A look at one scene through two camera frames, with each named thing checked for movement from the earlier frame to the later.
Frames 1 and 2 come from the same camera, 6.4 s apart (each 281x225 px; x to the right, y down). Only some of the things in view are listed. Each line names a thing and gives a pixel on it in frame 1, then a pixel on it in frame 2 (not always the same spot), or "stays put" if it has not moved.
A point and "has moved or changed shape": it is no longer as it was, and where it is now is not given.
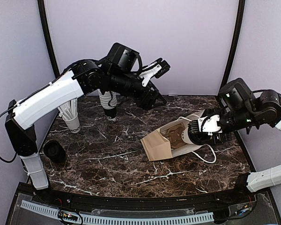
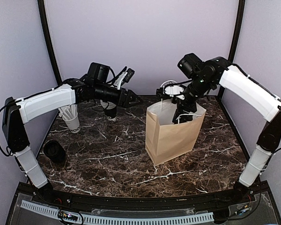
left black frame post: (40, 4) stays put
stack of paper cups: (108, 102) stays put
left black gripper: (145, 99) → (125, 102)
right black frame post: (237, 35) stays put
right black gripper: (218, 139) → (179, 111)
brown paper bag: (158, 146) has moved or changed shape
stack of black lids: (53, 150) stays put
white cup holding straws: (73, 124) stays put
